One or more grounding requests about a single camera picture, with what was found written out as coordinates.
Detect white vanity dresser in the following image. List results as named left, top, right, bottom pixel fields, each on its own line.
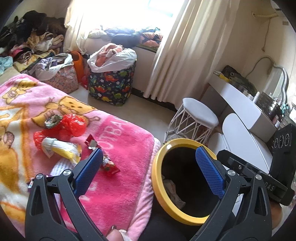
left=209, top=74, right=276, bottom=173

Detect red candy wrapper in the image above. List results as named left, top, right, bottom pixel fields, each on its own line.
left=84, top=134, right=121, bottom=175

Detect wavy frame vanity mirror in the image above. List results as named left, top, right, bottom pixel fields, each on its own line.
left=263, top=65, right=289, bottom=107

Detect light blue garment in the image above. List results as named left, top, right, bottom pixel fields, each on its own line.
left=0, top=56, right=13, bottom=75

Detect white plastic bag with clothes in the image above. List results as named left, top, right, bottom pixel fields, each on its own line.
left=87, top=43, right=137, bottom=73

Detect dinosaur print laundry basket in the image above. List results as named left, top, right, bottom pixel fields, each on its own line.
left=86, top=62, right=137, bottom=106

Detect green patterned snack wrapper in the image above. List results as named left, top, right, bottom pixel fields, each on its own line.
left=44, top=114, right=63, bottom=129

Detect orange bag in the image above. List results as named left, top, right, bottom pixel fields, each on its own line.
left=70, top=51, right=84, bottom=82

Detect black bag on dresser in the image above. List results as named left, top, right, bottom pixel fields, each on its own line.
left=222, top=65, right=257, bottom=96

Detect left cream curtain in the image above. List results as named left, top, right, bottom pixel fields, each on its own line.
left=63, top=1, right=90, bottom=55

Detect white foam fruit net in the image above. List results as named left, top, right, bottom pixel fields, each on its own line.
left=50, top=158, right=76, bottom=176

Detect white wire-leg stool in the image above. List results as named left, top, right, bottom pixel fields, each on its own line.
left=163, top=97, right=219, bottom=145

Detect yellow rimmed black trash bin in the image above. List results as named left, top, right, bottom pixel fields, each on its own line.
left=152, top=138, right=218, bottom=226

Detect clothes pile on windowsill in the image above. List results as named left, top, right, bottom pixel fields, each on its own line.
left=88, top=27, right=163, bottom=49

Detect pink cartoon fleece blanket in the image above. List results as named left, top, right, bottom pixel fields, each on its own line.
left=1, top=74, right=161, bottom=240

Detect dark cosmetics box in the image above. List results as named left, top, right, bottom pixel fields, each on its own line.
left=256, top=92, right=281, bottom=120

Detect right cream curtain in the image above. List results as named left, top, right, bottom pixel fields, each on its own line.
left=143, top=1, right=240, bottom=108

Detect yellow white packaging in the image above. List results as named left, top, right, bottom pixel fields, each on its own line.
left=41, top=137, right=82, bottom=165

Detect left hand painted nails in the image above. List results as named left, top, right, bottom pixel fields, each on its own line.
left=106, top=225, right=125, bottom=241

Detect cream curtain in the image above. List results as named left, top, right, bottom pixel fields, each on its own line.
left=143, top=1, right=240, bottom=108
left=63, top=1, right=90, bottom=55

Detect clothes pile on bed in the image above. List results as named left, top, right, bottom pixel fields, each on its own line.
left=1, top=10, right=67, bottom=72

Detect red plastic bag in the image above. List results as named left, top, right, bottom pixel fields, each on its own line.
left=33, top=114, right=87, bottom=150

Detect floral pink fabric bag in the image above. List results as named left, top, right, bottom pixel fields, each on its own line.
left=44, top=63, right=79, bottom=94

